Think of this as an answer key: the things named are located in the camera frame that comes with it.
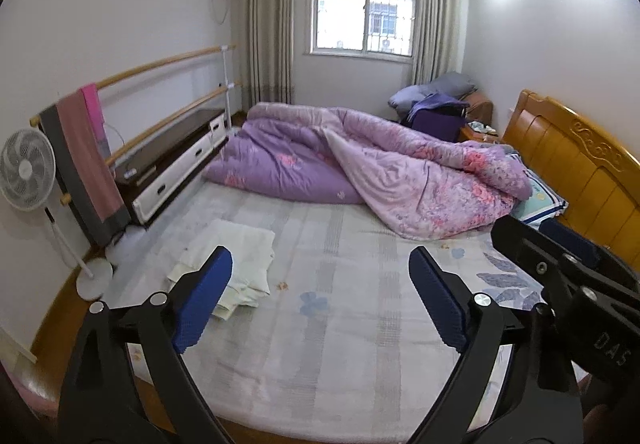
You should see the light blue pillow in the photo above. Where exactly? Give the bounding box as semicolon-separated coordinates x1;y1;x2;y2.
388;85;431;111

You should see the purple bag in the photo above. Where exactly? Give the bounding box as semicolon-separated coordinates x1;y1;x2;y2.
400;93;468;142

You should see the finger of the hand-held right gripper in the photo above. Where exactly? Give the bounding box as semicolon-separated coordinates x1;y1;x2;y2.
542;220;640;295
491;215;608;297

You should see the dark and white cabinet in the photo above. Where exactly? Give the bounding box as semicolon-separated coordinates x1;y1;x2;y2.
114;108;228;227

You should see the wooden nightstand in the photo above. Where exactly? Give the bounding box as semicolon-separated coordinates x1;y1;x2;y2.
459;121;501;143

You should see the purple floral quilt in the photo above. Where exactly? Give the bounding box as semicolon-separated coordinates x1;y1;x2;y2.
202;102;533;241

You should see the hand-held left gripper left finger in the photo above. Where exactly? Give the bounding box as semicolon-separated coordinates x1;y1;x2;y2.
59;245;233;444

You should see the grey and pink towel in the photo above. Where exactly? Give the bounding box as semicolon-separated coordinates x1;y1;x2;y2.
39;89;132;247

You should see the grey pillow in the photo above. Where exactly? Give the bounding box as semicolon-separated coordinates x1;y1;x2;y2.
425;71;478;100

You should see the grey striped curtain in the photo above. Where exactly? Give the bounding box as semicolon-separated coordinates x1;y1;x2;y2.
411;0;463;88
239;0;296;117

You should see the white button-up jacket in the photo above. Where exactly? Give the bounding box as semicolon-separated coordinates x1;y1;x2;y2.
166;219;276;320

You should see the barred window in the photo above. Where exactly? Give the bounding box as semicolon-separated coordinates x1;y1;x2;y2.
307;0;418;58

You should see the wooden headboard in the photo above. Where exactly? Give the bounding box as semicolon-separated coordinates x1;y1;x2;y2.
501;89;640;270

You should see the striped pillow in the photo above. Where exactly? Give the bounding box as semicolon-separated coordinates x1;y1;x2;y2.
507;151;569;230

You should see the bed with patterned sheet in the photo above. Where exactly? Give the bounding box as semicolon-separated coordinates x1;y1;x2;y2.
102;184;588;435

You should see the white rail post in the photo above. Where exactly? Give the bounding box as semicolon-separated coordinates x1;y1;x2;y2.
222;43;236;130

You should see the white standing fan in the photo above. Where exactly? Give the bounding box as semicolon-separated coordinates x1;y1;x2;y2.
0;127;115;300

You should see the wooden wall rail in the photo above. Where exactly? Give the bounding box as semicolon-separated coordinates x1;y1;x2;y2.
60;83;242;204
30;44;236;126

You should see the brown armchair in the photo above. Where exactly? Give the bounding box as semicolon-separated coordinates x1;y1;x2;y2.
462;92;493;127

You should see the bright pink cloth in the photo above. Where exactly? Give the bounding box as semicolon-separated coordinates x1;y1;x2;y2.
80;83;112;160

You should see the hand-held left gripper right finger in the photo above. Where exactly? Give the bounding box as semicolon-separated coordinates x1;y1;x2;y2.
407;247;583;444

